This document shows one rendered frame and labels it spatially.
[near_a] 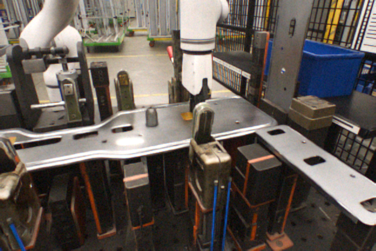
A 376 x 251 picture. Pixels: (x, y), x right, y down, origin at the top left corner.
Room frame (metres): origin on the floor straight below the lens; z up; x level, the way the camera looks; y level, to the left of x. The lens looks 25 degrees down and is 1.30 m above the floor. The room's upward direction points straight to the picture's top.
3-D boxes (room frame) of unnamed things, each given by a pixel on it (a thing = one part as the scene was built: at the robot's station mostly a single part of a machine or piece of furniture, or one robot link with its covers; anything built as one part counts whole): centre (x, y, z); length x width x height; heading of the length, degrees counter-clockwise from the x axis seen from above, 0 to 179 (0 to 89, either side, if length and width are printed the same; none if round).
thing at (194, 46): (0.58, -0.03, 1.20); 0.09 x 0.08 x 0.03; 20
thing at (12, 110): (0.60, 0.51, 0.89); 0.13 x 0.11 x 0.38; 20
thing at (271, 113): (0.66, -0.28, 0.85); 0.12 x 0.03 x 0.30; 20
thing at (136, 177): (0.35, 0.10, 0.84); 0.11 x 0.08 x 0.29; 20
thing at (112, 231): (0.48, 0.24, 0.84); 0.12 x 0.05 x 0.29; 20
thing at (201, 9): (0.58, -0.03, 1.28); 0.09 x 0.08 x 0.13; 148
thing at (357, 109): (0.91, -0.37, 1.02); 0.90 x 0.22 x 0.03; 20
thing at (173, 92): (0.73, 0.03, 0.88); 0.07 x 0.06 x 0.35; 20
